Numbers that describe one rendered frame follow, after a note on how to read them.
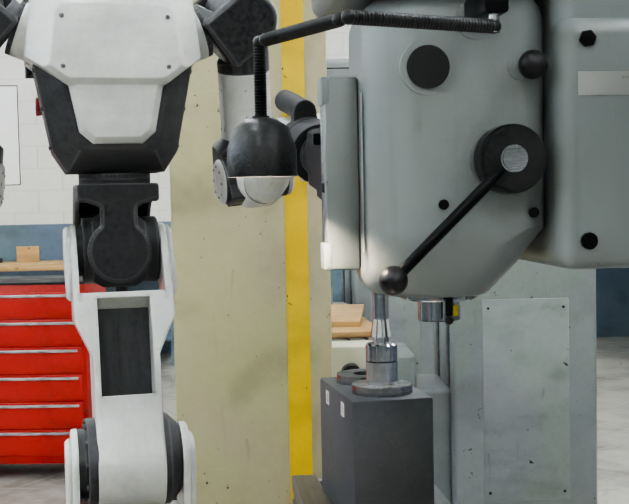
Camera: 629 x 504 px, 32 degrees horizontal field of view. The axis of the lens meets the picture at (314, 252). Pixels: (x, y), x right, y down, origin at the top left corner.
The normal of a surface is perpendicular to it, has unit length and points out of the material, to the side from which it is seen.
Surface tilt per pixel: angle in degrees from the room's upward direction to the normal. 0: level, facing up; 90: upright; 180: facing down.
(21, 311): 90
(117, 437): 66
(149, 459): 79
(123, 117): 90
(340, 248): 90
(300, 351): 90
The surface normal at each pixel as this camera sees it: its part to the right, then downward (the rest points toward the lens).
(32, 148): 0.11, 0.05
